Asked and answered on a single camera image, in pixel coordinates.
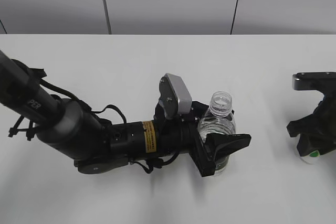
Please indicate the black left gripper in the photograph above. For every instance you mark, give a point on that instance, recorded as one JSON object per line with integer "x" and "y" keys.
{"x": 180, "y": 135}

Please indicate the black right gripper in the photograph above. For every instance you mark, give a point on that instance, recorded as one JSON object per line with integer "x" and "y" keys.
{"x": 316, "y": 130}

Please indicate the white green bottle cap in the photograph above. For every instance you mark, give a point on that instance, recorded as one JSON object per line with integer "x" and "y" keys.
{"x": 311, "y": 158}

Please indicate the clear green-label water bottle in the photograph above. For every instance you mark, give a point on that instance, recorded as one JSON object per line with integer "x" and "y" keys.
{"x": 218, "y": 118}

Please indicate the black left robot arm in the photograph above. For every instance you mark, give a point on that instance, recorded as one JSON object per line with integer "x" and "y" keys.
{"x": 61, "y": 120}

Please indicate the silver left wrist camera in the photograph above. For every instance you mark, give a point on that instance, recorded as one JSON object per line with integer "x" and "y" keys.
{"x": 175, "y": 98}

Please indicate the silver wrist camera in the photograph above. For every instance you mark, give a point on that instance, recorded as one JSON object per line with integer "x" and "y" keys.
{"x": 323, "y": 82}
{"x": 175, "y": 98}

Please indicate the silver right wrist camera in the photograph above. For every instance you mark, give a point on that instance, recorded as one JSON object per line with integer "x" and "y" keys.
{"x": 323, "y": 82}

